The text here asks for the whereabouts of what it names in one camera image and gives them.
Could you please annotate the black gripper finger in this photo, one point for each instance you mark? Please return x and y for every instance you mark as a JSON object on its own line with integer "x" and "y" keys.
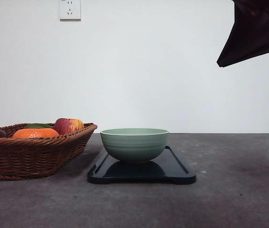
{"x": 248, "y": 22}
{"x": 256, "y": 47}

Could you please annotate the green ceramic bowl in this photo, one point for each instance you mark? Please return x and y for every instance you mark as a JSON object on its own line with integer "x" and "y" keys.
{"x": 134, "y": 144}

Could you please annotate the brown wicker basket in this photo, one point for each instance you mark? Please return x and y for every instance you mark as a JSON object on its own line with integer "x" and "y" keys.
{"x": 38, "y": 156}

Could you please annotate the dark rectangular tray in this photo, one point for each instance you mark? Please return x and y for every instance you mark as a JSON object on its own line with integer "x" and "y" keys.
{"x": 169, "y": 167}

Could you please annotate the red yellow apple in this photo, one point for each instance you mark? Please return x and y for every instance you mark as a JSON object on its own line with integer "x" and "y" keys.
{"x": 68, "y": 125}

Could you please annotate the green fruit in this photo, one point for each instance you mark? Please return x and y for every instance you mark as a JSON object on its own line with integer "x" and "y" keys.
{"x": 38, "y": 125}

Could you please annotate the orange tangerine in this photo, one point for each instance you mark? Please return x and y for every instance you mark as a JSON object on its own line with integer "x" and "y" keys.
{"x": 36, "y": 133}

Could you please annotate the white wall socket left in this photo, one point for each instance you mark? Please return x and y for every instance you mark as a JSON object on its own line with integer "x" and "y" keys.
{"x": 69, "y": 10}

